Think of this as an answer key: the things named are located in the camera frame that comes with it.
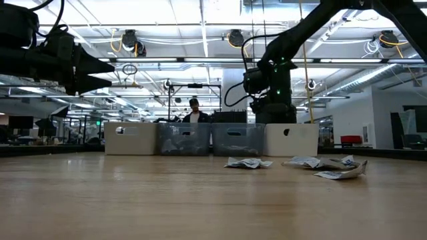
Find dark equipment silhouette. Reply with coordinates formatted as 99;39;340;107
35;118;57;138

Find black softbox lamp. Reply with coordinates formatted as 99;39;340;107
49;105;70;119

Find dark glass doorway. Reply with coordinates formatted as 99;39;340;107
390;105;427;150

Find black monitor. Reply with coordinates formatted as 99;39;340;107
8;115;34;130

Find white structural column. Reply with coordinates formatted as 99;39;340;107
222;69;248;113

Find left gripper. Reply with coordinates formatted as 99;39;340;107
33;33;115;96

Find person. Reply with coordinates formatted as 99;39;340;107
181;98;211;123

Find white plastic bin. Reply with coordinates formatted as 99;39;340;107
265;123;320;157

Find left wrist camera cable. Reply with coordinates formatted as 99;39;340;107
28;0;66;37

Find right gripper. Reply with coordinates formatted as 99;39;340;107
250;61;298;125

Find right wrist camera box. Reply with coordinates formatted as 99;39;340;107
242;67;270;96

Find black gantry frame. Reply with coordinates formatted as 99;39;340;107
167;83;223;123

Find red seat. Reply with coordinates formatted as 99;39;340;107
340;135;363;145

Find black hanging cables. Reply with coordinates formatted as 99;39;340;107
250;0;270;61

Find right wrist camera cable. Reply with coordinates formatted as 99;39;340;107
224;33;283;107

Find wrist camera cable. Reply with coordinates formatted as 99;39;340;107
224;33;283;107
28;0;66;37

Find yellow hanging cord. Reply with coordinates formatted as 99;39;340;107
298;0;315;125

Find white packet blue print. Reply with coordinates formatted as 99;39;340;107
313;159;368;181

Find translucent light grey bin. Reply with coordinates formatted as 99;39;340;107
104;122;158;156

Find dark grey plastic bin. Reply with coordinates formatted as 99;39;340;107
157;122;213;157
211;123;266;157

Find long ceiling light strip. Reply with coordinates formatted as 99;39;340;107
99;57;427;65

